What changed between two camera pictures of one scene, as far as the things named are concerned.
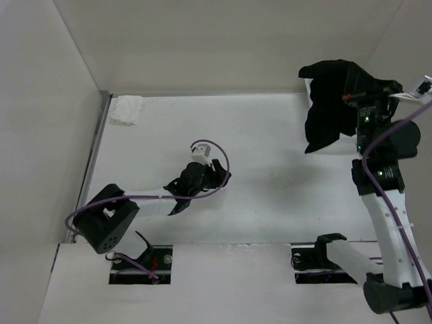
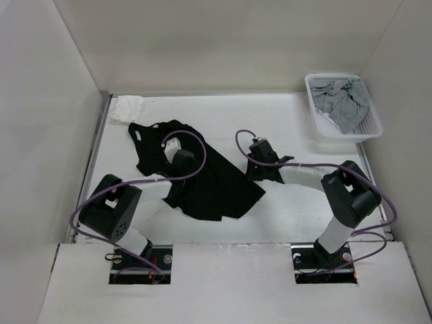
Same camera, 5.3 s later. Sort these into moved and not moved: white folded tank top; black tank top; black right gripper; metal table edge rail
Moved: black tank top; black right gripper
Not moved: metal table edge rail; white folded tank top
